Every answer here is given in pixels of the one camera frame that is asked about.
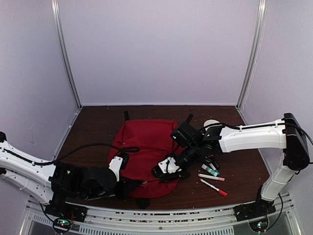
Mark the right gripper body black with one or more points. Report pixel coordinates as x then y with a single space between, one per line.
191 152

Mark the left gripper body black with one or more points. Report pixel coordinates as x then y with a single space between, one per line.
119 194

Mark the red backpack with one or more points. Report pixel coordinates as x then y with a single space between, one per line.
152 137

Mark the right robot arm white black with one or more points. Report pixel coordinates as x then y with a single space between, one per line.
215 138

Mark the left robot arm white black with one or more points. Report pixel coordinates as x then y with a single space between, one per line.
52 182

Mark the white pen pink cap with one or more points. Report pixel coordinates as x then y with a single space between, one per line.
211 177

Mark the white green glue stick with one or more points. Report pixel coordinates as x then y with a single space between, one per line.
209 170

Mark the white black marker teal cap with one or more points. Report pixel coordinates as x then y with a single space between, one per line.
213 163

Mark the white pen red cap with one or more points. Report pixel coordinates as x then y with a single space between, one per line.
214 187

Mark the dark blue dotted bowl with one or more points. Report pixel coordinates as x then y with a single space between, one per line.
210 121

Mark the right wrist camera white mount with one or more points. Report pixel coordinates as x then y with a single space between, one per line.
167 166

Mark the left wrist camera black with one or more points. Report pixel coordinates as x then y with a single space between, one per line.
118 163

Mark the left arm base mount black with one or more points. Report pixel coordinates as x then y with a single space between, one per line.
59 208

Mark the aluminium front rail frame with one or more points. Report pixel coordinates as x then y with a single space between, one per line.
206 221

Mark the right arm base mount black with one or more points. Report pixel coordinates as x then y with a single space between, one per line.
253 210

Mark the right aluminium corner post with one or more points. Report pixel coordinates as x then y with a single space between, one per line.
256 42

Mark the aluminium corner post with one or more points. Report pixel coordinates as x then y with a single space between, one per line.
64 54
256 42

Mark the left aluminium corner post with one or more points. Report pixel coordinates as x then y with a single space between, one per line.
64 54

